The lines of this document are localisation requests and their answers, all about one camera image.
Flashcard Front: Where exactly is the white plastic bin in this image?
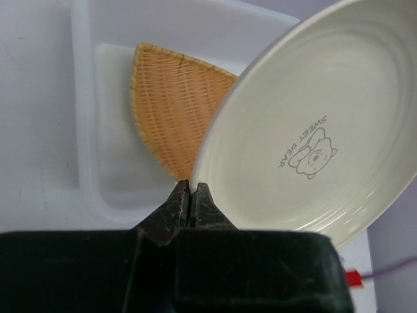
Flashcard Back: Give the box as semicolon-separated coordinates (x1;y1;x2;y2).
0;0;379;313

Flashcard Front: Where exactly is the woven bamboo triangular tray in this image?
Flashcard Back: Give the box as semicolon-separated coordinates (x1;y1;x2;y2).
130;42;238;181

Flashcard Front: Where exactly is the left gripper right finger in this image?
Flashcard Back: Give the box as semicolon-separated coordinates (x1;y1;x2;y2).
190;183;237;230

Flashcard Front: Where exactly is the cream white round plate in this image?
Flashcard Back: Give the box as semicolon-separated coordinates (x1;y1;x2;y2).
190;1;416;247

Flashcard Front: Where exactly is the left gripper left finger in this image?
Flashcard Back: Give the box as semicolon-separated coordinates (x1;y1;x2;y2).
133;179;190;245

